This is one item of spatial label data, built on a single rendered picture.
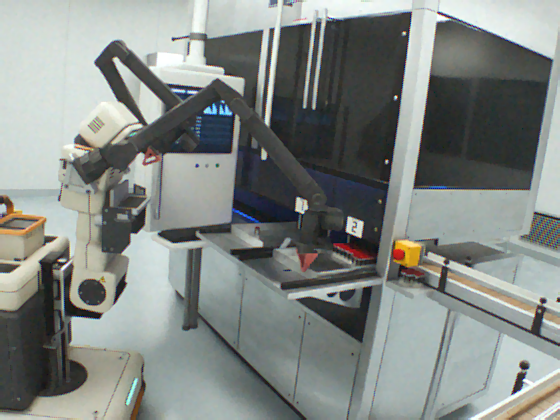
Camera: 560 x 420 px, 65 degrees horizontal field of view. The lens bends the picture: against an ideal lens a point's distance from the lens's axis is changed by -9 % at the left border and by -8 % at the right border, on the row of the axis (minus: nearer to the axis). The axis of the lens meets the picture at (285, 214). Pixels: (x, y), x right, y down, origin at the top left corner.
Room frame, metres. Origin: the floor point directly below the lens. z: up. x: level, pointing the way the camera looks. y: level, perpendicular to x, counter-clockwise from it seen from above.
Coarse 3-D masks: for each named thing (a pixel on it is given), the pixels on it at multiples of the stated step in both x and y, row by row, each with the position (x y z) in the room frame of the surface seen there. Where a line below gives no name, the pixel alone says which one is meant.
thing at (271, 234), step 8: (240, 224) 1.96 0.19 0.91; (248, 224) 1.98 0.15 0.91; (256, 224) 2.00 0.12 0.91; (264, 224) 2.03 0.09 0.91; (272, 224) 2.05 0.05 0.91; (280, 224) 2.08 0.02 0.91; (288, 224) 2.10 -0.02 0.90; (296, 224) 2.13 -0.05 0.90; (232, 232) 1.93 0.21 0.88; (240, 232) 1.87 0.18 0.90; (248, 232) 1.96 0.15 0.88; (264, 232) 1.99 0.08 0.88; (272, 232) 2.01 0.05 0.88; (280, 232) 2.02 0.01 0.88; (288, 232) 2.04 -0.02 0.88; (296, 232) 2.06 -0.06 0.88; (248, 240) 1.81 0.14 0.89; (256, 240) 1.76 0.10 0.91; (264, 240) 1.87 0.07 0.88; (272, 240) 1.88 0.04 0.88; (280, 240) 1.90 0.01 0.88; (320, 240) 1.88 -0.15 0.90; (328, 240) 1.91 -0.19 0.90
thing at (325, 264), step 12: (276, 252) 1.64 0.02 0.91; (288, 252) 1.69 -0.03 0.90; (324, 252) 1.79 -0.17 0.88; (288, 264) 1.57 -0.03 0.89; (312, 264) 1.63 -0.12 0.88; (324, 264) 1.64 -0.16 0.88; (336, 264) 1.66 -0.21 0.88; (348, 264) 1.67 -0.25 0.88; (372, 264) 1.59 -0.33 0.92; (312, 276) 1.46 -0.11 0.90; (324, 276) 1.46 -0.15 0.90
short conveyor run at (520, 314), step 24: (432, 264) 1.55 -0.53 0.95; (456, 264) 1.54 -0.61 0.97; (432, 288) 1.50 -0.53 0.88; (456, 288) 1.42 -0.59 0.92; (480, 288) 1.41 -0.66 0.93; (504, 288) 1.32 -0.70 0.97; (480, 312) 1.34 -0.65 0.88; (504, 312) 1.27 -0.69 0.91; (528, 312) 1.23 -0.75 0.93; (552, 312) 1.17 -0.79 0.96; (528, 336) 1.19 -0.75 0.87; (552, 336) 1.14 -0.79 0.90
